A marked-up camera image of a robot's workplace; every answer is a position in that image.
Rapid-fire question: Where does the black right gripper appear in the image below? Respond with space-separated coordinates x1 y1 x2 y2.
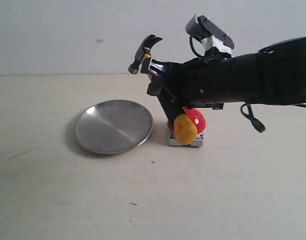
141 56 233 108

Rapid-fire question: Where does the black yellow claw hammer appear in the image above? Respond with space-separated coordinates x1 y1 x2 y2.
128 34 198 146

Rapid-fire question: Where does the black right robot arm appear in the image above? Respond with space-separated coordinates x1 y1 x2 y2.
141 36 306 109

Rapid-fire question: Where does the red dome push button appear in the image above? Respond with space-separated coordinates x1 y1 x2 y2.
167 108 207 148

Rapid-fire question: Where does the round steel plate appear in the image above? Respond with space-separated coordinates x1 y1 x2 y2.
74 99 154 155

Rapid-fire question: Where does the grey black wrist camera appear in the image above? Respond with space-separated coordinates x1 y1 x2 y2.
185 14 234 59

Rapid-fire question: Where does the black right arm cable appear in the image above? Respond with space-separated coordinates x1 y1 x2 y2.
240 102 306 133

